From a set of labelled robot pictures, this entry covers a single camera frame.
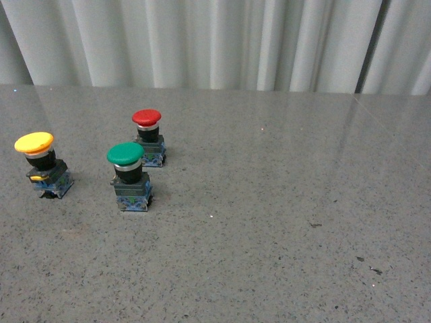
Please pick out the yellow mushroom push button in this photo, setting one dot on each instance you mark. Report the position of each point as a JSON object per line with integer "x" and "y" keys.
{"x": 49, "y": 175}

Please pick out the red mushroom push button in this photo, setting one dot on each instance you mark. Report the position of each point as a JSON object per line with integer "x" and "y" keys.
{"x": 149, "y": 137}

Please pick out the green mushroom push button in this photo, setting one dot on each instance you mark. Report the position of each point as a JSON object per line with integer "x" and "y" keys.
{"x": 132, "y": 186}

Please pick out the white pleated curtain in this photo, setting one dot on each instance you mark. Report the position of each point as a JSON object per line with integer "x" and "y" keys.
{"x": 367, "y": 47}

